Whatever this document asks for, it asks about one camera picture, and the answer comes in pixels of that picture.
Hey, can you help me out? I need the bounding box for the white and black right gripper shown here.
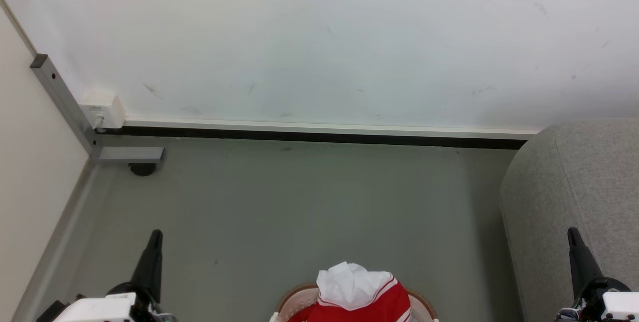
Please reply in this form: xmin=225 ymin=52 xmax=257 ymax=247
xmin=556 ymin=227 xmax=639 ymax=322

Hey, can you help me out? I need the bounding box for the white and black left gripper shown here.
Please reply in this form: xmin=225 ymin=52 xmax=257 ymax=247
xmin=52 ymin=230 xmax=173 ymax=322

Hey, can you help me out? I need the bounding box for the red and white jersey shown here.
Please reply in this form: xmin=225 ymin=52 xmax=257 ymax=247
xmin=288 ymin=262 xmax=412 ymax=322

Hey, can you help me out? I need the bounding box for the white plastic laundry basket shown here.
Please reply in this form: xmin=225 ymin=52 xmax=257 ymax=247
xmin=270 ymin=284 xmax=439 ymax=322

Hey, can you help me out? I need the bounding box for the grey fabric sofa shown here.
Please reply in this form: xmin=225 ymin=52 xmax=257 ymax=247
xmin=500 ymin=118 xmax=639 ymax=322

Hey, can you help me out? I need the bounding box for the black and white baseboard strip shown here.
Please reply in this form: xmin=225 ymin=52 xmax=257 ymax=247
xmin=95 ymin=120 xmax=540 ymax=150

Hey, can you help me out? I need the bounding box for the white wall socket box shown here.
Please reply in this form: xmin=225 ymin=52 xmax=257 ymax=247
xmin=79 ymin=91 xmax=126 ymax=130

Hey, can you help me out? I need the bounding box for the grey metal frame leg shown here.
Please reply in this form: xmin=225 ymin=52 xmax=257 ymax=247
xmin=30 ymin=53 xmax=165 ymax=165

